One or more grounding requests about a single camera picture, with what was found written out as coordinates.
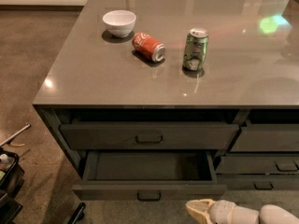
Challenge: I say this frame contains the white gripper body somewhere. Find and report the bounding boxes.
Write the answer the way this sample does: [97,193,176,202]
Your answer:
[209,200,236,224]

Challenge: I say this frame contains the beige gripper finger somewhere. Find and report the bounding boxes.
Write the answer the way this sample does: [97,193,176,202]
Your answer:
[185,199,215,224]

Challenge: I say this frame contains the drawer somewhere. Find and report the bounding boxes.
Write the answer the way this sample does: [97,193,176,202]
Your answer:
[231,122,299,152]
[217,175,299,190]
[215,156,299,175]
[60,122,239,149]
[73,150,227,202]

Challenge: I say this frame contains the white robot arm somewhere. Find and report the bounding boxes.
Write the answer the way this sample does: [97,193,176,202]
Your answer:
[186,199,299,224]

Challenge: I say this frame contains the grey cabinet counter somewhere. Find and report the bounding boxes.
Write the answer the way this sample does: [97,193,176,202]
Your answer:
[33,0,299,183]

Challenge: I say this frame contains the green crushed soda can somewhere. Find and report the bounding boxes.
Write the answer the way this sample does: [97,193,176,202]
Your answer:
[183,28,208,71]

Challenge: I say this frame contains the red coca-cola can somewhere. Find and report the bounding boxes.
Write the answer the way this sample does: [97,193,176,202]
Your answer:
[132,33,165,63]

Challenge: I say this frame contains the black utility cart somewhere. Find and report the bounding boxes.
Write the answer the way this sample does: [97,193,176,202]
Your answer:
[0,150,24,224]

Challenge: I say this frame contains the white stick on floor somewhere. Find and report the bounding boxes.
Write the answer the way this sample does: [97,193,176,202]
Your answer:
[0,123,31,147]

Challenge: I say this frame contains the white bottle on cart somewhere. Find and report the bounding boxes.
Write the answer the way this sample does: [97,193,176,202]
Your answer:
[0,154,14,171]

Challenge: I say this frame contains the white bowl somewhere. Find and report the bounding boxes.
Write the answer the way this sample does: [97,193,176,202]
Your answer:
[103,10,136,37]

